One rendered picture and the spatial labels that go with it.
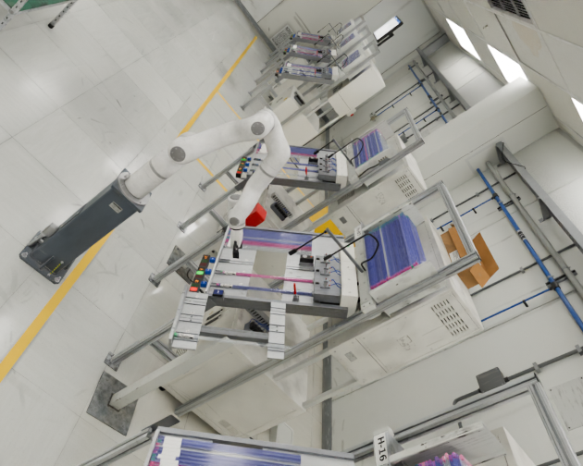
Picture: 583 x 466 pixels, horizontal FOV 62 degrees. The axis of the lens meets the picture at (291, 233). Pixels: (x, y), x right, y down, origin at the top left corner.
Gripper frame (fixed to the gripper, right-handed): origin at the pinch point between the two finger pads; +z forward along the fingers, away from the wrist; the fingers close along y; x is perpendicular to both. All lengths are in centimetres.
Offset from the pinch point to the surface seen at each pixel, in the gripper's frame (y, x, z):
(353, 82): -450, 74, 22
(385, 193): -126, 89, 22
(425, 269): 21, 90, -13
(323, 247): -36, 45, 16
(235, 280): 5.6, -0.3, 14.6
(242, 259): -14.3, 0.2, 14.7
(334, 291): 13, 51, 10
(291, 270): -8.9, 28.0, 15.6
